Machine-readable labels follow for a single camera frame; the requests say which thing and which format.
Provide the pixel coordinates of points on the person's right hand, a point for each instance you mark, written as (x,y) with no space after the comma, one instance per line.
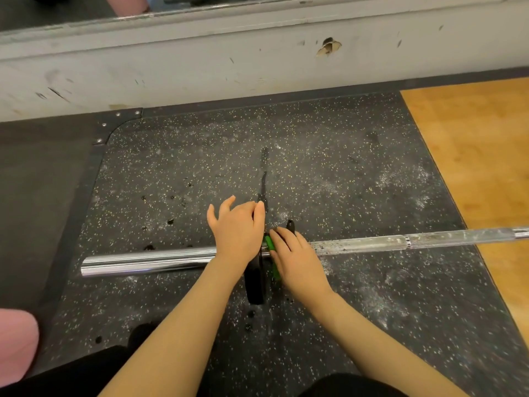
(299,264)

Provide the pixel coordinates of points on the black metal platform frame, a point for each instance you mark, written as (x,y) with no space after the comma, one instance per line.
(74,227)

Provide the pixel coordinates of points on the black weight plate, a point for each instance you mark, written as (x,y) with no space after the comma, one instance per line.
(254,285)

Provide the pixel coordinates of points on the black trousers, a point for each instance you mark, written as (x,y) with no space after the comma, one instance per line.
(70,378)

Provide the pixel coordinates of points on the person's right fingers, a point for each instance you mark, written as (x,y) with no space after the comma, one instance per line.
(285,240)

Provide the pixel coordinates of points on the black barbell collar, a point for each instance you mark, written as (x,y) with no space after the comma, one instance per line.
(290,225)

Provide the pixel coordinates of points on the person's left little finger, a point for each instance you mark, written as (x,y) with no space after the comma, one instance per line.
(212,214)

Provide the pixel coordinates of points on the green weight plate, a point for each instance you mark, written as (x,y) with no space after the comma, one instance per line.
(271,246)

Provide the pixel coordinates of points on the pink garment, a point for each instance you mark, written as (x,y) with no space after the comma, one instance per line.
(16,341)

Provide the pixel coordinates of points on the person's left middle finger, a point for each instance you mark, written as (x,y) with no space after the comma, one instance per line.
(245,208)

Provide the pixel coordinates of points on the chrome steel barbell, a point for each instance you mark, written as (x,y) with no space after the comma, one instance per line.
(144,262)

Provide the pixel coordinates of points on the person's left hand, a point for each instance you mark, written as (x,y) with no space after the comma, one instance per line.
(235,233)

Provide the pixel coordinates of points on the person's right forearm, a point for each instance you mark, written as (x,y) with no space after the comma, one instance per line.
(380,347)

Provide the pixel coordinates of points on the person's left forearm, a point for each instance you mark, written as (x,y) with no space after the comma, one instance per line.
(173,339)

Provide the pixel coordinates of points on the wall mirror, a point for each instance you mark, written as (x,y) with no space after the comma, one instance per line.
(62,8)

